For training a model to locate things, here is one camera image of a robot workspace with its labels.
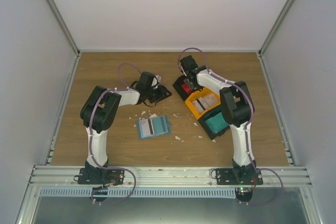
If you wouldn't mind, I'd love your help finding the blue card holder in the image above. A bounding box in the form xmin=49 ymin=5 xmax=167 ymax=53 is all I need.
xmin=136 ymin=115 xmax=171 ymax=140

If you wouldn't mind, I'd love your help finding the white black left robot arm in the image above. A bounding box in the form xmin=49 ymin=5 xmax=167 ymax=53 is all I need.
xmin=74 ymin=72 xmax=172 ymax=184

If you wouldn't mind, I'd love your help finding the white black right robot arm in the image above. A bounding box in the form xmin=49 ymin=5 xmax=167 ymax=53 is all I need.
xmin=178 ymin=56 xmax=257 ymax=185

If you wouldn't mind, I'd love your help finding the white pink card stack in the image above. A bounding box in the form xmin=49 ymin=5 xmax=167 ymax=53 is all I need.
xmin=192 ymin=93 xmax=218 ymax=113

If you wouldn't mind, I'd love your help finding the orange bin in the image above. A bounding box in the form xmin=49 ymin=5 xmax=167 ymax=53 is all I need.
xmin=184 ymin=88 xmax=220 ymax=120

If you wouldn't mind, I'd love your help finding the black bin near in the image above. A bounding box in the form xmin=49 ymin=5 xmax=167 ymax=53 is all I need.
xmin=198 ymin=105 xmax=230 ymax=140

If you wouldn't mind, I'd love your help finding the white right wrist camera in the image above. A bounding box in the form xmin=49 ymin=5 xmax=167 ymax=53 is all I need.
xmin=178 ymin=62 xmax=187 ymax=76

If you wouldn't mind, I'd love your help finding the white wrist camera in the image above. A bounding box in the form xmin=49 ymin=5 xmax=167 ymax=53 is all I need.
xmin=178 ymin=62 xmax=187 ymax=76
xmin=152 ymin=75 xmax=161 ymax=89

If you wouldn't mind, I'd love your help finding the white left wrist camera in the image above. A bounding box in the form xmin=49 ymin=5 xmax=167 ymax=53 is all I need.
xmin=152 ymin=75 xmax=161 ymax=89

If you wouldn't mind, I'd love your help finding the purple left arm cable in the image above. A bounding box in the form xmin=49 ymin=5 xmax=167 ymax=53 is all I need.
xmin=88 ymin=62 xmax=145 ymax=169

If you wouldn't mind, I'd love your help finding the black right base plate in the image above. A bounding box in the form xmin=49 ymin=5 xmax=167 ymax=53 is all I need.
xmin=210 ymin=168 xmax=264 ymax=186

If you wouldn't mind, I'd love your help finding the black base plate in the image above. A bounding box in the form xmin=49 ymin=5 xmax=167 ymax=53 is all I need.
xmin=74 ymin=167 xmax=124 ymax=188
xmin=210 ymin=168 xmax=264 ymax=186

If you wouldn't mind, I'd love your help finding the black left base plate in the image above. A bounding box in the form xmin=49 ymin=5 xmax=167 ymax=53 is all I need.
xmin=74 ymin=167 xmax=124 ymax=188

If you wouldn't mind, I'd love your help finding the aluminium front rail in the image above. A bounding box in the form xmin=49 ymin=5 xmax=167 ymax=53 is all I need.
xmin=29 ymin=166 xmax=312 ymax=187

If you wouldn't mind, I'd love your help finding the grey slotted cable duct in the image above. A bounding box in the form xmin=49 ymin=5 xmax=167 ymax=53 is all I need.
xmin=40 ymin=187 xmax=236 ymax=199

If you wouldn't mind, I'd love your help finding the aluminium frame post right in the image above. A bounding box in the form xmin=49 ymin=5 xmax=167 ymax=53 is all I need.
xmin=258 ymin=0 xmax=296 ymax=58

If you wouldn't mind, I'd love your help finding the aluminium frame post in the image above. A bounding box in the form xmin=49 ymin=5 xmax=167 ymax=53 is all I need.
xmin=46 ymin=0 xmax=80 ymax=58
xmin=258 ymin=0 xmax=296 ymax=58

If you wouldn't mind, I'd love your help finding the aluminium frame post left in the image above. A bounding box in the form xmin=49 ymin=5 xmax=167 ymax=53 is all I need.
xmin=46 ymin=0 xmax=80 ymax=58

